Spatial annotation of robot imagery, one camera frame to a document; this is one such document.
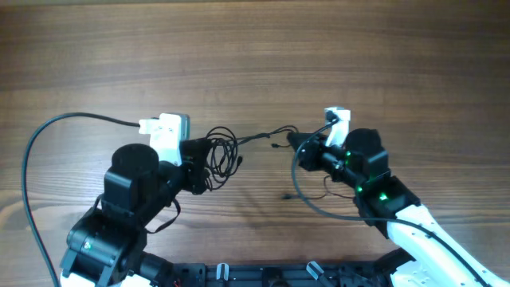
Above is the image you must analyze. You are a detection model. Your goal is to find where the black USB cable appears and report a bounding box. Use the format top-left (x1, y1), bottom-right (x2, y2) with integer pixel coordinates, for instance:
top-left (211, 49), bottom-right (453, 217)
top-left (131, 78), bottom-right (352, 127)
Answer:
top-left (203, 124), bottom-right (300, 191)

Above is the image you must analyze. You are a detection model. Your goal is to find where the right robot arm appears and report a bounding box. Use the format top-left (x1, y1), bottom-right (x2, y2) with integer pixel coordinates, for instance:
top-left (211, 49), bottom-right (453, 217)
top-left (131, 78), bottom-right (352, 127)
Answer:
top-left (287, 129), bottom-right (508, 286)

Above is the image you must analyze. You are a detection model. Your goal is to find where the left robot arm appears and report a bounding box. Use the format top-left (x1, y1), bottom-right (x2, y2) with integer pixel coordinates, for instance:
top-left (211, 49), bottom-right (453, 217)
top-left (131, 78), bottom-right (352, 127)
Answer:
top-left (61, 138), bottom-right (212, 286)

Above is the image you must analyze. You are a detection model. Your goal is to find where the left camera cable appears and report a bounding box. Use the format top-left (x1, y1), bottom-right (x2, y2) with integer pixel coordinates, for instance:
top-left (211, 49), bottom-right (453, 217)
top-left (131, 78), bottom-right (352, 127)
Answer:
top-left (21, 112), bottom-right (141, 287)

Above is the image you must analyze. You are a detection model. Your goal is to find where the camera cable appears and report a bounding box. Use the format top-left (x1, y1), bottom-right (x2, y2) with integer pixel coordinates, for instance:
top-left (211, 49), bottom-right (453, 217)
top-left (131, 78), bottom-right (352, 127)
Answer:
top-left (290, 113), bottom-right (491, 287)
top-left (21, 112), bottom-right (141, 287)

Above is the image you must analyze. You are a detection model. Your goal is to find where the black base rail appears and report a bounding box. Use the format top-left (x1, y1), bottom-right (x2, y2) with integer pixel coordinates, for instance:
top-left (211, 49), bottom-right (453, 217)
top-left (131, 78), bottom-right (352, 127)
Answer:
top-left (170, 261), bottom-right (390, 287)

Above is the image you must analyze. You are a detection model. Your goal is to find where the right camera cable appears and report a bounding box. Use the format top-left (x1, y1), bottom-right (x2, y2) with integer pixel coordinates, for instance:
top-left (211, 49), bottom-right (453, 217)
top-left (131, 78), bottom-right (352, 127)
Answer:
top-left (290, 113), bottom-right (491, 287)

